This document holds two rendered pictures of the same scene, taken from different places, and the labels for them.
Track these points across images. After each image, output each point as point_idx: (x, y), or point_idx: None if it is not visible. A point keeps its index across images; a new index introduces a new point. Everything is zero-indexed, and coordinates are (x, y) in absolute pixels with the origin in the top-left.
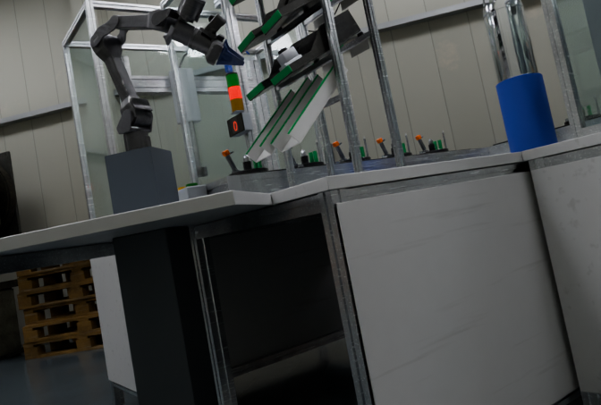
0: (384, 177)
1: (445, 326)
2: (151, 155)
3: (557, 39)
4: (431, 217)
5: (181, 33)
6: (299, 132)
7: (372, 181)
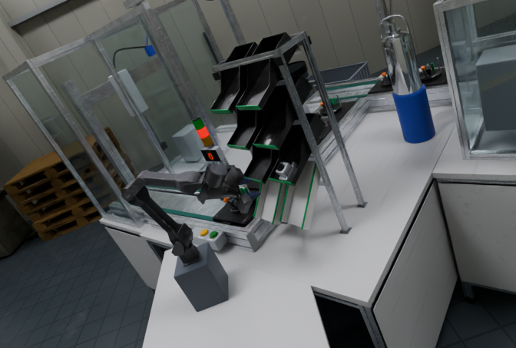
0: (387, 268)
1: (417, 313)
2: (210, 269)
3: (457, 100)
4: (405, 263)
5: (214, 196)
6: (307, 224)
7: (383, 277)
